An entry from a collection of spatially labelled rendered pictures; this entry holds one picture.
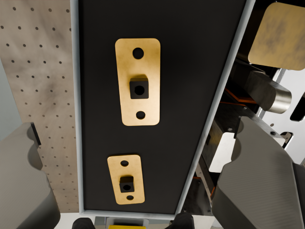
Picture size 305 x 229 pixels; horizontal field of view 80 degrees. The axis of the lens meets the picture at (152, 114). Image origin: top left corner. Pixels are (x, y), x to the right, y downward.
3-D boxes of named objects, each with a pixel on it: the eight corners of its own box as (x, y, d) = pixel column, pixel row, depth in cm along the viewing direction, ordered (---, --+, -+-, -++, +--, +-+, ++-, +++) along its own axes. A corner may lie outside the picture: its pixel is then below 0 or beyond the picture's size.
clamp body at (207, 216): (181, 146, 79) (207, 233, 47) (154, 143, 78) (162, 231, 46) (185, 131, 76) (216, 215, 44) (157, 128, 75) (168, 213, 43)
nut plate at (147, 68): (159, 123, 19) (159, 129, 18) (123, 124, 19) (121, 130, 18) (159, 37, 16) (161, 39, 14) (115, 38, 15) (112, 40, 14)
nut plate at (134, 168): (145, 200, 25) (145, 208, 24) (117, 202, 25) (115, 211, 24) (140, 152, 21) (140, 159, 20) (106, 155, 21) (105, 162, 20)
